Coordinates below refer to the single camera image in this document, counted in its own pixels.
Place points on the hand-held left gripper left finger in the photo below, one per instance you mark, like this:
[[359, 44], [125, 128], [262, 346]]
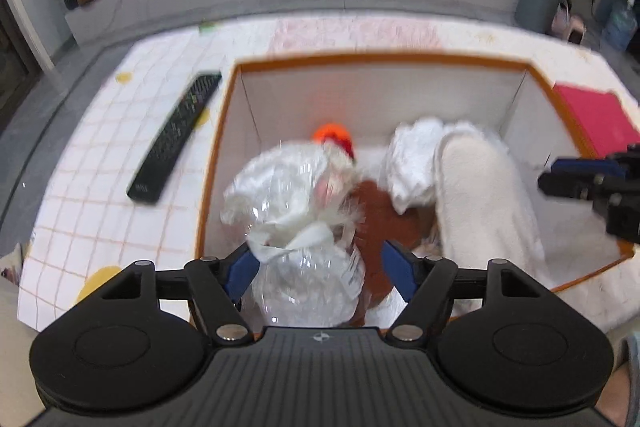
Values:
[[240, 274]]

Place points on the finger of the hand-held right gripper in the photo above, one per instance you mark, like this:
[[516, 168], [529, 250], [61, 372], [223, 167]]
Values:
[[580, 166], [565, 188]]

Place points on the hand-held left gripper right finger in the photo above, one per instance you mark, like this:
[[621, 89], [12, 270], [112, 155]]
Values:
[[400, 274]]

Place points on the plastic-wrapped white soft item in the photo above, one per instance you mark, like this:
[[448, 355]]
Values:
[[300, 287]]

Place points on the cream fleece towel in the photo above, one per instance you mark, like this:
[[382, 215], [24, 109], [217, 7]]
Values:
[[480, 207]]

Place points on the white cloth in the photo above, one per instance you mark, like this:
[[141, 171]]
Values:
[[415, 167]]

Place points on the orange crochet ball toy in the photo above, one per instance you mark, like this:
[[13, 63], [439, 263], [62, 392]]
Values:
[[330, 133]]

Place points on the orange-rimmed cardboard box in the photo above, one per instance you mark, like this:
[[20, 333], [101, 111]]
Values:
[[375, 107]]

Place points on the red cloth pad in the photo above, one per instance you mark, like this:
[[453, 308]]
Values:
[[590, 117]]

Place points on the brown cloth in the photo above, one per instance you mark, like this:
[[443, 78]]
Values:
[[375, 227]]

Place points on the blue water jug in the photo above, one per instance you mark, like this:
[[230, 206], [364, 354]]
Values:
[[620, 27]]

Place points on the white pink basket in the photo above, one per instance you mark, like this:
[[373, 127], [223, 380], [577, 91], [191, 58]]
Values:
[[560, 19]]

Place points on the black remote control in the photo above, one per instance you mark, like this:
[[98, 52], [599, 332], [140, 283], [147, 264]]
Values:
[[175, 137]]

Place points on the grey trash can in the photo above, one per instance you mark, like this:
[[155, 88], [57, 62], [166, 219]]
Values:
[[537, 2]]

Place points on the person's leg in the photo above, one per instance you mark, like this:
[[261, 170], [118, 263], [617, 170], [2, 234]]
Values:
[[625, 387]]

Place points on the small green item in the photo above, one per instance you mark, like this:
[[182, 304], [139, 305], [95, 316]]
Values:
[[208, 26]]

